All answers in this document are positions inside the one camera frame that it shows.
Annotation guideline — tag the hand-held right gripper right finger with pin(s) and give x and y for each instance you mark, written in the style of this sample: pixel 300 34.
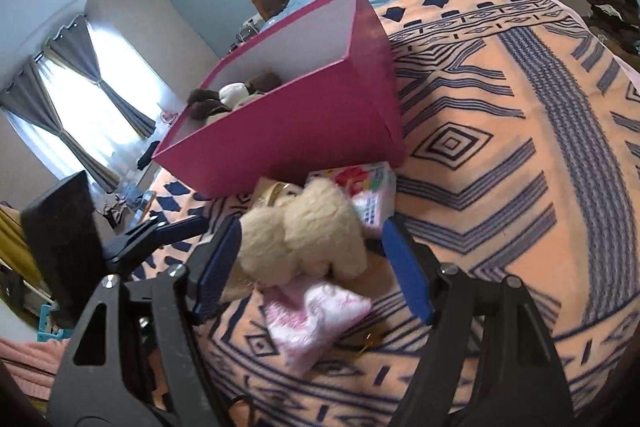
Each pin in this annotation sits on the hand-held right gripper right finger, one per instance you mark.
pixel 407 272

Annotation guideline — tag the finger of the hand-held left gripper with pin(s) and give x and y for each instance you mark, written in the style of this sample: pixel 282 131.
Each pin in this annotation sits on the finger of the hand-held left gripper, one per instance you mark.
pixel 185 229
pixel 137 239

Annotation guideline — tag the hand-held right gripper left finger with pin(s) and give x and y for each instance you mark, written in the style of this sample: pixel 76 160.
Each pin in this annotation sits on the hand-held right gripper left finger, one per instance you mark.
pixel 220 267

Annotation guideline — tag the floral tissue pack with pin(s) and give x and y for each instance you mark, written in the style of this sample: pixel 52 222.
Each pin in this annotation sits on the floral tissue pack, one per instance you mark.
pixel 372 192

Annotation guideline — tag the cream teddy bear pink dress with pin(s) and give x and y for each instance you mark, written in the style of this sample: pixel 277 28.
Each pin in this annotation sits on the cream teddy bear pink dress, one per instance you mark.
pixel 310 227

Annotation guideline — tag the brown and white plush toy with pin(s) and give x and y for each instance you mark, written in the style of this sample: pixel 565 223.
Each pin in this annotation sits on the brown and white plush toy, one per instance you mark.
pixel 205 97

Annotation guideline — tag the pink cardboard box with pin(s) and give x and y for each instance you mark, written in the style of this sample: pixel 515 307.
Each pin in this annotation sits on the pink cardboard box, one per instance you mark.
pixel 310 132

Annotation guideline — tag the person's left forearm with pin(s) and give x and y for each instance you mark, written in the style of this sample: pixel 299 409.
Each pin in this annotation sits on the person's left forearm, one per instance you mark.
pixel 30 367

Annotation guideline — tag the colourful clothes heap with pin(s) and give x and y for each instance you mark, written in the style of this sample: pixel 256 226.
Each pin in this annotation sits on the colourful clothes heap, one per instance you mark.
pixel 125 207

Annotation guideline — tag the black folded garment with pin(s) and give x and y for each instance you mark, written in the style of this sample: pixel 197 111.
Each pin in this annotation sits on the black folded garment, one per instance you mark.
pixel 147 157

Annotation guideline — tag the small cream gift box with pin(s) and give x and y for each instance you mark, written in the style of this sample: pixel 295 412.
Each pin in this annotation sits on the small cream gift box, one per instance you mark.
pixel 272 193

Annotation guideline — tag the grey curtain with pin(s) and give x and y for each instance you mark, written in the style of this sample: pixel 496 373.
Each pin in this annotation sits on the grey curtain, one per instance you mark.
pixel 115 92
pixel 65 142

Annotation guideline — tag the small pink desk fan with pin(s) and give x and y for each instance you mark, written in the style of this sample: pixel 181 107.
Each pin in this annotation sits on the small pink desk fan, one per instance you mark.
pixel 168 117

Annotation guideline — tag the orange patterned blanket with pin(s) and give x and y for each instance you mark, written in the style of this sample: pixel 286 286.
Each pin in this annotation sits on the orange patterned blanket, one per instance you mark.
pixel 500 132

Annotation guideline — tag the clear cosmetic organizer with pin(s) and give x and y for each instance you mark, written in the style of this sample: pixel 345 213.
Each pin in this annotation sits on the clear cosmetic organizer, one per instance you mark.
pixel 249 32

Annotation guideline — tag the pile of dark clothes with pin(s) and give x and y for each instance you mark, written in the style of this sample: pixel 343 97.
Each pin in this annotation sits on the pile of dark clothes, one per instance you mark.
pixel 612 2

